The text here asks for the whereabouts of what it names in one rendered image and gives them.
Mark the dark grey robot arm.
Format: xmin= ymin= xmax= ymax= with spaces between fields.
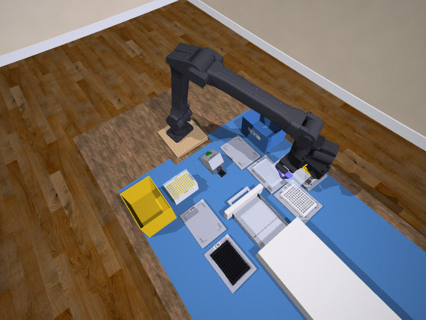
xmin=166 ymin=43 xmax=340 ymax=180

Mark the blue open-top bin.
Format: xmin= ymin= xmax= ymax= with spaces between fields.
xmin=241 ymin=110 xmax=286 ymax=154

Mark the blue bench mat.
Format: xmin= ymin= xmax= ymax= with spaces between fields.
xmin=119 ymin=109 xmax=426 ymax=320

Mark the yellow open-top bin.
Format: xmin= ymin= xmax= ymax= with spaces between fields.
xmin=120 ymin=176 xmax=177 ymax=237

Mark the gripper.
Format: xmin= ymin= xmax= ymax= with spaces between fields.
xmin=275 ymin=148 xmax=308 ymax=179

